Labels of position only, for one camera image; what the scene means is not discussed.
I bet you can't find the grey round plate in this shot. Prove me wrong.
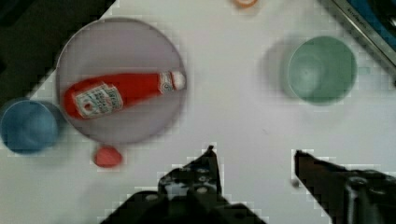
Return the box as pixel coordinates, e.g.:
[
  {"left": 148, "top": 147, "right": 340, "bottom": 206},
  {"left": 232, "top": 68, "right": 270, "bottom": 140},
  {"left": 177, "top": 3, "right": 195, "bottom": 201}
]
[{"left": 55, "top": 18, "right": 187, "bottom": 145}]

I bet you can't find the orange slice toy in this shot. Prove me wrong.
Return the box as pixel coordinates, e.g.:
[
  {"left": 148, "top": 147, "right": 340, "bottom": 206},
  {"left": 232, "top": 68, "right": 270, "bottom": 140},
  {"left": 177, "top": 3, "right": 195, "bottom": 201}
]
[{"left": 233, "top": 0, "right": 258, "bottom": 8}]

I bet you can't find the red toy strawberry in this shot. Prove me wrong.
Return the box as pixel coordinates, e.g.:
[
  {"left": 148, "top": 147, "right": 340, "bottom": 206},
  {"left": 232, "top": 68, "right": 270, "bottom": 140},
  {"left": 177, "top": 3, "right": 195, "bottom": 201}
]
[{"left": 93, "top": 146, "right": 122, "bottom": 168}]

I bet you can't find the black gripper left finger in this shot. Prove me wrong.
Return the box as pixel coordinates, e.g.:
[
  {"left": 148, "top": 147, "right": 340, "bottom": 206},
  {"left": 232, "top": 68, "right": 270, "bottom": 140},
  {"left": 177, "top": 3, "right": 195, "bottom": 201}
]
[{"left": 158, "top": 146, "right": 222, "bottom": 201}]

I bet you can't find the red ketchup bottle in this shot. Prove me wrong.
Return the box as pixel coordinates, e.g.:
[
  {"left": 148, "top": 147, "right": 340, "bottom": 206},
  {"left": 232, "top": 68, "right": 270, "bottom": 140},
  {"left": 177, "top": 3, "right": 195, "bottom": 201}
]
[{"left": 62, "top": 71, "right": 187, "bottom": 119}]

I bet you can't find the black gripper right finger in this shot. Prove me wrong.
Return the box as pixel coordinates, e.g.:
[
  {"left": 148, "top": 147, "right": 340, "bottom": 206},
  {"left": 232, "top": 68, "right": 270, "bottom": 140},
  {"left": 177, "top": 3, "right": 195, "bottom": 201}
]
[{"left": 294, "top": 150, "right": 396, "bottom": 224}]

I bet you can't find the green cup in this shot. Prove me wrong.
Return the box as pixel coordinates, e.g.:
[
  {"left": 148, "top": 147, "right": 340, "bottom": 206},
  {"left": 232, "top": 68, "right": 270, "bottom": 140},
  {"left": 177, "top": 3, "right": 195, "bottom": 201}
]
[{"left": 281, "top": 36, "right": 358, "bottom": 105}]

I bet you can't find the silver toaster oven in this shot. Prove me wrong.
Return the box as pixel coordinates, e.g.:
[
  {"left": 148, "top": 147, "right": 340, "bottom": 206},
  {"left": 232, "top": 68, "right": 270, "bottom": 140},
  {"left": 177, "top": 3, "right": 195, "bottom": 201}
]
[{"left": 318, "top": 0, "right": 396, "bottom": 77}]

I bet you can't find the blue cup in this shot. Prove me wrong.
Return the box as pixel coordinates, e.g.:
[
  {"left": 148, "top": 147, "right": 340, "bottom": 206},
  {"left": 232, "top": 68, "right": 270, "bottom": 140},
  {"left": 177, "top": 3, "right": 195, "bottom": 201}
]
[{"left": 1, "top": 98, "right": 64, "bottom": 155}]

